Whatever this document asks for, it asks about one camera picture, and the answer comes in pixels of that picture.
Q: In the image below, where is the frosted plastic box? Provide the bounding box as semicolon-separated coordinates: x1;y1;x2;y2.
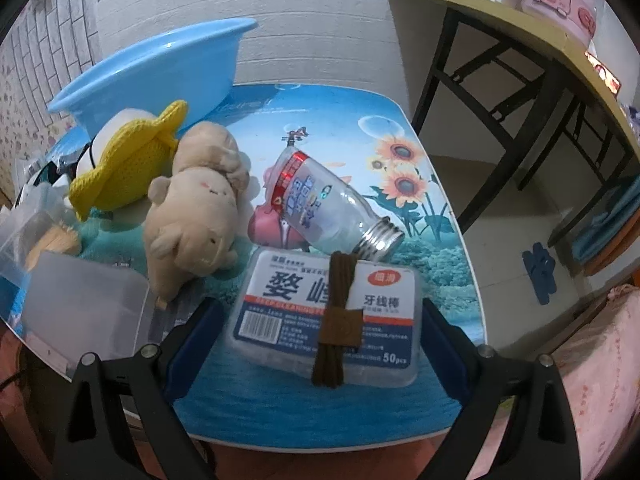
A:
22;252;153;362

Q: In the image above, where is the dental floss pick box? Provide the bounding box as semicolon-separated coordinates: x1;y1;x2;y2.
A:
226;248;421;388

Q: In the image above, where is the brown lace bundle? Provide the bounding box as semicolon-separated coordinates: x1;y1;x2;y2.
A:
311;252;363;389

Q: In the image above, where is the beige plush bear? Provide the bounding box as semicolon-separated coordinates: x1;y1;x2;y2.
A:
143;122;250;304

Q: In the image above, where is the clear box with toothpicks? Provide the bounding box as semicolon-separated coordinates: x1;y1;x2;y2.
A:
1;183;81;287

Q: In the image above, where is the white yellow plush toy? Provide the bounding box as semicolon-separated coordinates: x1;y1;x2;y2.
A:
67;100;189;221

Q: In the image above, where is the clear glass bottle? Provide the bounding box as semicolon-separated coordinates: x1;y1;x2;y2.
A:
266;146;404;261

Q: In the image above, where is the pictorial table mat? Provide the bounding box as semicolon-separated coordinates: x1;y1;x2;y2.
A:
1;84;485;450

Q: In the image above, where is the blue plastic basin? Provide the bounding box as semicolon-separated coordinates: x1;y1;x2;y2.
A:
48;18;258;136

